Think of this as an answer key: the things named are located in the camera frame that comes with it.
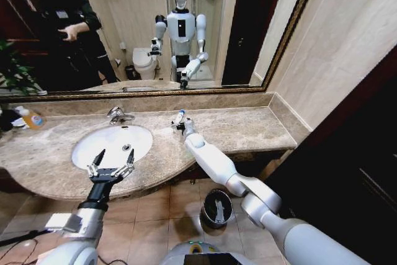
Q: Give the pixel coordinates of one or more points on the metal sink drain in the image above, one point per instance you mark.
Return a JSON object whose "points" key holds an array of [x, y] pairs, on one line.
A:
{"points": [[126, 147]]}

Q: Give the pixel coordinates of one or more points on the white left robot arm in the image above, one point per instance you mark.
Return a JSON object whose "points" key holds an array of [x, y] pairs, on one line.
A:
{"points": [[83, 226]]}

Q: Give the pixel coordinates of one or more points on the orange soap bottle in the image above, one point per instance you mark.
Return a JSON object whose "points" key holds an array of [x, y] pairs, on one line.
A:
{"points": [[34, 119]]}

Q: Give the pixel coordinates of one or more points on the dark wooden door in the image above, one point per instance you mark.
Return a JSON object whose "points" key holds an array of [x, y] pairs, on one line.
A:
{"points": [[356, 168]]}

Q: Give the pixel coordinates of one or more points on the green leafy plant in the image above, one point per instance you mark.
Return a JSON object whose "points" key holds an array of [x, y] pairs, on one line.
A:
{"points": [[14, 71]]}

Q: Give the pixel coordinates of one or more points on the white robot front shell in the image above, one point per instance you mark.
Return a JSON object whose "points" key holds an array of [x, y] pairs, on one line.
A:
{"points": [[198, 254]]}

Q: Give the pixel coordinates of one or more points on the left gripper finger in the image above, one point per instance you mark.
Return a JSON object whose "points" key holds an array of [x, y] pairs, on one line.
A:
{"points": [[96, 163], [129, 162]]}

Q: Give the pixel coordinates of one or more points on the robot mirror reflection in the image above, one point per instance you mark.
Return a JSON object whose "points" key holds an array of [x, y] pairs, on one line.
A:
{"points": [[181, 26]]}

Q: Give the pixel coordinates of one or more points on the white oval sink basin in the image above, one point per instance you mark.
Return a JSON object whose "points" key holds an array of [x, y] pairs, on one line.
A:
{"points": [[102, 137]]}

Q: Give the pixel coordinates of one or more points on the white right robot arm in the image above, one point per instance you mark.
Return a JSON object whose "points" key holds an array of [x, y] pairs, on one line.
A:
{"points": [[214, 162]]}

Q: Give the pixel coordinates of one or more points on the white toilet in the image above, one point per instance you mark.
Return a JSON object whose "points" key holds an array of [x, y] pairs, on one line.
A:
{"points": [[144, 61]]}

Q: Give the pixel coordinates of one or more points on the chrome faucet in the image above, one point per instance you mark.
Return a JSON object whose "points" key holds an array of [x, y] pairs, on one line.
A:
{"points": [[115, 113]]}

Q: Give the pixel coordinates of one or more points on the wall mirror with dark frame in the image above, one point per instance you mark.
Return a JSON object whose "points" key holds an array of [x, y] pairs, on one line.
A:
{"points": [[139, 13]]}

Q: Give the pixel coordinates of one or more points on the black plant pot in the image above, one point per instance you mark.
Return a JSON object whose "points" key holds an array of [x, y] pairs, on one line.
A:
{"points": [[7, 120]]}

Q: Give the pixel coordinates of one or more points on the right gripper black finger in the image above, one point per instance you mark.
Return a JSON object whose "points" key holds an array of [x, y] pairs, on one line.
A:
{"points": [[174, 124]]}

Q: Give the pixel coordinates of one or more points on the round black trash bin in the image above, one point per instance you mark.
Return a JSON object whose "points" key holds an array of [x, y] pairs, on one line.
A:
{"points": [[217, 207]]}

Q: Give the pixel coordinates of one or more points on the person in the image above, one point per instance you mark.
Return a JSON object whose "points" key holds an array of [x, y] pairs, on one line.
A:
{"points": [[65, 23]]}

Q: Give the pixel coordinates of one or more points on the white squeezed tube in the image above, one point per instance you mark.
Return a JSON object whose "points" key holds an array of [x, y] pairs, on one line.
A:
{"points": [[180, 115]]}

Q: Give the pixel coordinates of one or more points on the small dark bathroom bin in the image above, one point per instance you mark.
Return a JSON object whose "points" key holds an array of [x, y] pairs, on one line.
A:
{"points": [[131, 73]]}

